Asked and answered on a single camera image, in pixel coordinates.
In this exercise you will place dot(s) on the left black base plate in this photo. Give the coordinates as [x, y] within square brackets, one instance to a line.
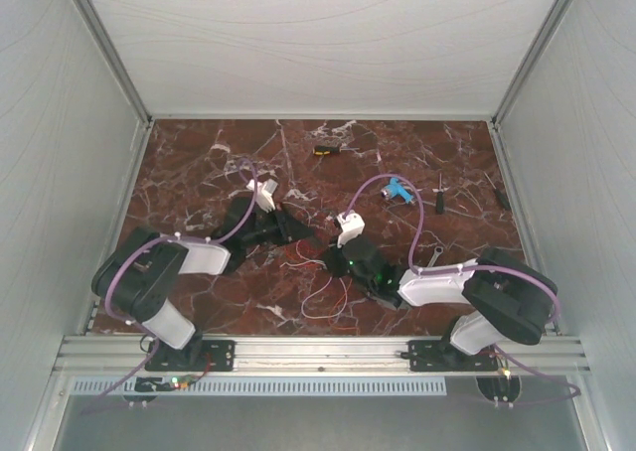
[199, 355]

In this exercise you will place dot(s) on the silver wrench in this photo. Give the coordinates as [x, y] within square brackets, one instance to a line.
[436, 253]

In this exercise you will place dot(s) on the aluminium front rail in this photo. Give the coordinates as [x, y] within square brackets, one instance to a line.
[297, 355]

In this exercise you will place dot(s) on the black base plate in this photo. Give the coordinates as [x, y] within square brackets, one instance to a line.
[428, 356]
[199, 355]

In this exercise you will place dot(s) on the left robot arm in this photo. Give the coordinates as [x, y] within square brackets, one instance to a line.
[139, 277]

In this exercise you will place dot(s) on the slotted grey cable duct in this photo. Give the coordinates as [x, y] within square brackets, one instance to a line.
[287, 386]

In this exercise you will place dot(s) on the black screwdriver far right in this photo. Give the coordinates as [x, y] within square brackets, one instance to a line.
[499, 194]

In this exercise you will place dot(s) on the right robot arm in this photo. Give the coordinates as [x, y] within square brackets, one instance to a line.
[510, 300]

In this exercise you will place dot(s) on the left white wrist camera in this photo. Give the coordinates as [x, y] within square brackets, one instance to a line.
[264, 193]

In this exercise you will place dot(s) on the black handle screwdriver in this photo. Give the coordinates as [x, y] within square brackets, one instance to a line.
[439, 192]

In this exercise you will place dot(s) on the blue plastic tool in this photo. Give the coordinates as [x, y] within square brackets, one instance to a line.
[396, 189]

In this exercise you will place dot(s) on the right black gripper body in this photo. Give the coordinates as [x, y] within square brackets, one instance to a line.
[338, 265]

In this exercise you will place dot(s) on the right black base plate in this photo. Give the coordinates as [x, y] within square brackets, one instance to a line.
[428, 356]

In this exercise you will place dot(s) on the yellow black screwdriver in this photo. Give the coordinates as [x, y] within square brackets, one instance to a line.
[324, 150]

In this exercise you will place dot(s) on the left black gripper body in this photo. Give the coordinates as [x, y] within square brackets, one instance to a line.
[278, 233]

